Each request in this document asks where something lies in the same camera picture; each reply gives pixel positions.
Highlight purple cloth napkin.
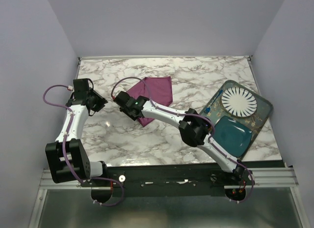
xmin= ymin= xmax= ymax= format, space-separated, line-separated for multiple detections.
xmin=126 ymin=76 xmax=174 ymax=127

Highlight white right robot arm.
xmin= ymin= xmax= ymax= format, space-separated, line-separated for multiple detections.
xmin=114 ymin=91 xmax=246 ymax=185

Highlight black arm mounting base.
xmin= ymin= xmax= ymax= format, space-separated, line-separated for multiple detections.
xmin=83 ymin=163 xmax=253 ymax=197

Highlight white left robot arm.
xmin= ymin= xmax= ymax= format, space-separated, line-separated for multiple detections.
xmin=43 ymin=85 xmax=109 ymax=186

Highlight blue plastic fork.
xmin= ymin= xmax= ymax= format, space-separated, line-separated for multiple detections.
xmin=204 ymin=89 xmax=223 ymax=114

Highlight teal square plate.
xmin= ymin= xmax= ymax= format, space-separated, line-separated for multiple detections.
xmin=213 ymin=116 xmax=253 ymax=158

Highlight green floral serving tray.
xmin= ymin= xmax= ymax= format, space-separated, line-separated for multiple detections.
xmin=201 ymin=80 xmax=273 ymax=159

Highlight white blue striped plate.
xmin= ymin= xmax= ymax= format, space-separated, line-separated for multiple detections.
xmin=221 ymin=87 xmax=257 ymax=118

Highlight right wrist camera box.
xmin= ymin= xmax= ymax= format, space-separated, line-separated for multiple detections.
xmin=114 ymin=91 xmax=131 ymax=108

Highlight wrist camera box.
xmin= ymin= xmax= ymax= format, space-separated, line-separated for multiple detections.
xmin=114 ymin=91 xmax=131 ymax=108
xmin=73 ymin=78 xmax=90 ymax=99

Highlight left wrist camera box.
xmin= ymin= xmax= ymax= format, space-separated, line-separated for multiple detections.
xmin=73 ymin=78 xmax=90 ymax=99

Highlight aluminium frame rail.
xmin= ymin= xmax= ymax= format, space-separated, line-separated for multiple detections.
xmin=39 ymin=168 xmax=299 ymax=190

